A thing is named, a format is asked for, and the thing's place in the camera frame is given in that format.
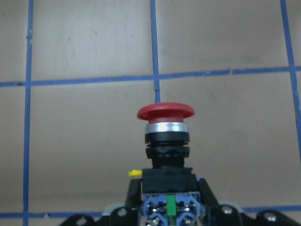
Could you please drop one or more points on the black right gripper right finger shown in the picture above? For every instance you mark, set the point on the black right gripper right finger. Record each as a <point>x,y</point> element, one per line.
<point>216,214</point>

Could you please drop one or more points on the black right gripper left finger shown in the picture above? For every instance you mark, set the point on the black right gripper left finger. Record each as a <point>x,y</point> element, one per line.
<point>125,214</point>

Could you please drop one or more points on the red emergency stop button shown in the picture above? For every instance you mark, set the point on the red emergency stop button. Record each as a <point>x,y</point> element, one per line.
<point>169,190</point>

